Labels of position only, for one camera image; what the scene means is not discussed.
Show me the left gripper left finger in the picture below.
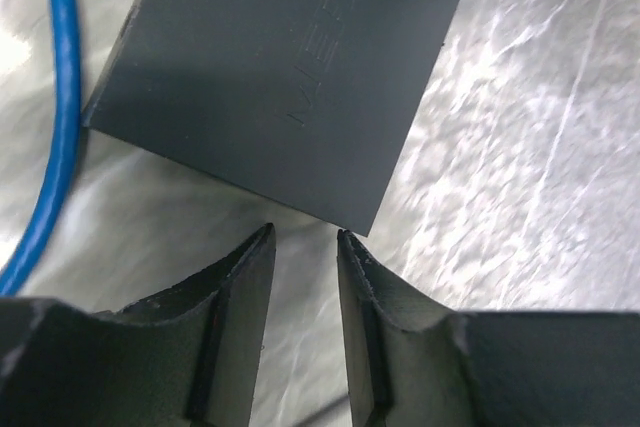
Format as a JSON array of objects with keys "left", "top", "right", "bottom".
[{"left": 1, "top": 224, "right": 276, "bottom": 426}]

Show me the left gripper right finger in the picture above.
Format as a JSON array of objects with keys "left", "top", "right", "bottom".
[{"left": 337, "top": 230, "right": 639, "bottom": 426}]

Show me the black network switch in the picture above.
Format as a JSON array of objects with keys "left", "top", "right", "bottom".
[{"left": 84, "top": 0, "right": 460, "bottom": 235}]

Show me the blue ethernet cable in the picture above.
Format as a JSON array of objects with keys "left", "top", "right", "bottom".
[{"left": 0, "top": 0, "right": 84, "bottom": 298}]

